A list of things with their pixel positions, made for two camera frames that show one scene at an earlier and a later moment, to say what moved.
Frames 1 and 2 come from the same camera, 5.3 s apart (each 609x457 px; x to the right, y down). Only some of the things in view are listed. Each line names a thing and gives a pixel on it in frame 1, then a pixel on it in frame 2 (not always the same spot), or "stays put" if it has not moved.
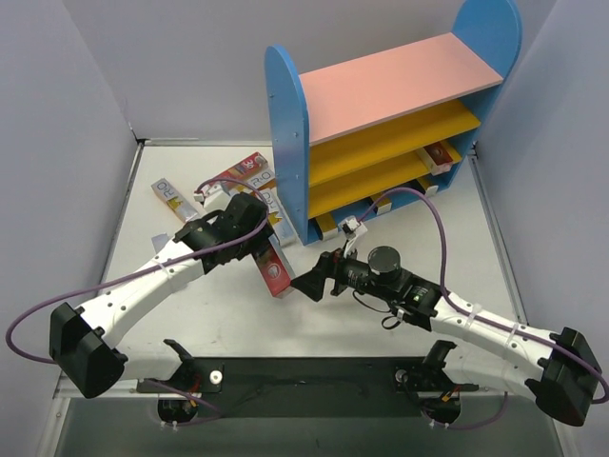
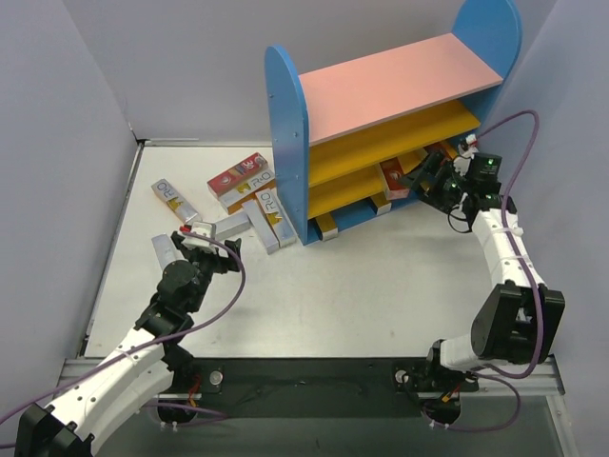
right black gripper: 336,272 to 438,180
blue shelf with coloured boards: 361,135 stays put
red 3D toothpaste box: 275,268 to 391,170
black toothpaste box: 326,226 stays put
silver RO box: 166,190 stays put
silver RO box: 284,230 stays put
